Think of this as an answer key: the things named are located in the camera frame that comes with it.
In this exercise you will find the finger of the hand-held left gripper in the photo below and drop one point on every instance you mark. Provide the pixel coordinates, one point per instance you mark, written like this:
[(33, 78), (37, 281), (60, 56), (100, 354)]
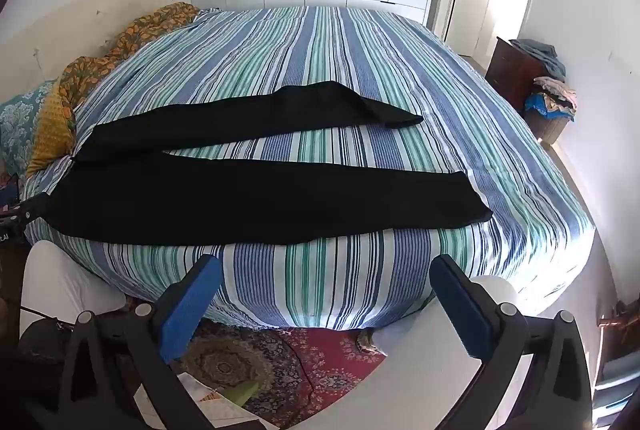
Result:
[(31, 209)]

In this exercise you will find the yellow dotted pillow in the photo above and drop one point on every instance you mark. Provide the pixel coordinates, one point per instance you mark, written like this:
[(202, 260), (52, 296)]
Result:
[(47, 129)]

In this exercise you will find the wicker basket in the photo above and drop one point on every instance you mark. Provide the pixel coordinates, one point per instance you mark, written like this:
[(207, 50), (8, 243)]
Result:
[(550, 129)]

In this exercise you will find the papers on floor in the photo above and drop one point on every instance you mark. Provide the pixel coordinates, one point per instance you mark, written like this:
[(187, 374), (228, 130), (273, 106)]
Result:
[(200, 397)]

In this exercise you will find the striped bed sheet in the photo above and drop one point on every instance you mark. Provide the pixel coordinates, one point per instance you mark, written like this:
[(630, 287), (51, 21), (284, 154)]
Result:
[(350, 59)]

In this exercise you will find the green object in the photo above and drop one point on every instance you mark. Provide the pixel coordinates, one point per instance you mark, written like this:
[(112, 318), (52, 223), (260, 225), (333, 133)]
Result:
[(242, 394)]

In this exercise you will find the teal patterned pillow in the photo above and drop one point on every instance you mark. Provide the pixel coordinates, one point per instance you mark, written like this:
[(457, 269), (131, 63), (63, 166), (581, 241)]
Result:
[(17, 119)]

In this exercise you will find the grey-blue cloth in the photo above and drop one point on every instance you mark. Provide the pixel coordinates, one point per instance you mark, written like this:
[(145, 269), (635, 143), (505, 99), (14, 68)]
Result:
[(542, 52)]

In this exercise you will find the orange floral blanket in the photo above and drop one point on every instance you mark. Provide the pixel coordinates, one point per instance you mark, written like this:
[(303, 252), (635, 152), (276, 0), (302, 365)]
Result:
[(145, 27)]

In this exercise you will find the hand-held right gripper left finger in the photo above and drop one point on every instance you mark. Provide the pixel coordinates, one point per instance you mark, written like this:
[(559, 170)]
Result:
[(190, 305)]

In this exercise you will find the wooden chair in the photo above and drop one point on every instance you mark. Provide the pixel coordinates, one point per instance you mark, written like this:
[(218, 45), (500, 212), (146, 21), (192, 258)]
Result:
[(617, 325)]

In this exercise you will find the dark wooden dresser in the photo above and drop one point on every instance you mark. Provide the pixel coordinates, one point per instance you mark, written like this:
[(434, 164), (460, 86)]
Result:
[(510, 69)]

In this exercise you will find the pile of clothes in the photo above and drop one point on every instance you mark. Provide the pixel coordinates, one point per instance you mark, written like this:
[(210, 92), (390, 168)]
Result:
[(550, 99)]

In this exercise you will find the person's left leg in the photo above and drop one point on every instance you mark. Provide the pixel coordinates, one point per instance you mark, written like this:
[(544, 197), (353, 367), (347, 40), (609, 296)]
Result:
[(60, 285)]

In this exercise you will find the red patterned rug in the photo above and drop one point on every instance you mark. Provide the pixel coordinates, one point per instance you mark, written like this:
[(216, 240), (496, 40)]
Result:
[(310, 360)]

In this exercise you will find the black pants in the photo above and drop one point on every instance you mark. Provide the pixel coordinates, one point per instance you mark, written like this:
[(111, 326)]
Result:
[(250, 205)]

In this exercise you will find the cream headboard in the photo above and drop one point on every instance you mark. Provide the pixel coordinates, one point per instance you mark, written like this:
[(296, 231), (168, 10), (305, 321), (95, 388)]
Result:
[(75, 24)]

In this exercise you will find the dark bag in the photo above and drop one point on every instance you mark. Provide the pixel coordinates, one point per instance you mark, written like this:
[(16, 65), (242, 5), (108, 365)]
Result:
[(35, 345)]

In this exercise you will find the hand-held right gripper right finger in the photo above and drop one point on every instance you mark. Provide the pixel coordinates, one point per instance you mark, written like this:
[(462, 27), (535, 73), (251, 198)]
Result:
[(460, 310)]

